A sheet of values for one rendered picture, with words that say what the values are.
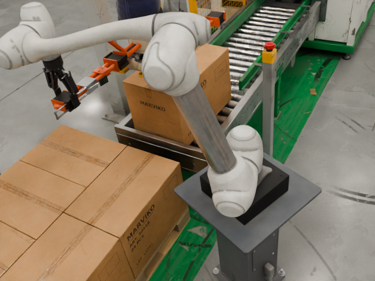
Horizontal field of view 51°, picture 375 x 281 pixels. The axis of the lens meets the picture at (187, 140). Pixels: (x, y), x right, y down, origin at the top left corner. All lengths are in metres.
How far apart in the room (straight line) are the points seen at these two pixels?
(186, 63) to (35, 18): 0.62
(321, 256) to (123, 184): 1.27
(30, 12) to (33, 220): 1.20
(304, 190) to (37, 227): 1.39
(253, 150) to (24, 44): 0.92
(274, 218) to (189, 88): 0.80
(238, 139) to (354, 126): 2.03
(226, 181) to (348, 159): 1.86
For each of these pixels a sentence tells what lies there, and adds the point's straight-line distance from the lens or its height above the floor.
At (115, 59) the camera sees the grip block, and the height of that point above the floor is 1.28.
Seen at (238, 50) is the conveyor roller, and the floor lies 0.55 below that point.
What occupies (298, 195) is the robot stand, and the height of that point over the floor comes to 0.75.
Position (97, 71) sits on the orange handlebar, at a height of 1.28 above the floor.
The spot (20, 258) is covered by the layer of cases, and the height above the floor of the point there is 0.54.
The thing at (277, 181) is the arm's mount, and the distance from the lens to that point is 1.78.
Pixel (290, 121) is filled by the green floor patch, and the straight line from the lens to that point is 3.48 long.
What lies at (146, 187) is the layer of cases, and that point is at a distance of 2.25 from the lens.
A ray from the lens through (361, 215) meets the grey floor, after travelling 2.83.
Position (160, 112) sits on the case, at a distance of 2.34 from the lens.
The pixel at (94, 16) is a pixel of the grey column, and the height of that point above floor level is 1.00.
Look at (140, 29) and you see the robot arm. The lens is 1.35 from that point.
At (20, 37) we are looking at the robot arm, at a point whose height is 1.64.
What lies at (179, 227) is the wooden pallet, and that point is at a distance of 2.63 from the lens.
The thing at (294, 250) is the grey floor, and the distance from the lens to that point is 2.59.
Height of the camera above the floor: 2.15
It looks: 40 degrees down
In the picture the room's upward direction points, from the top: 9 degrees counter-clockwise
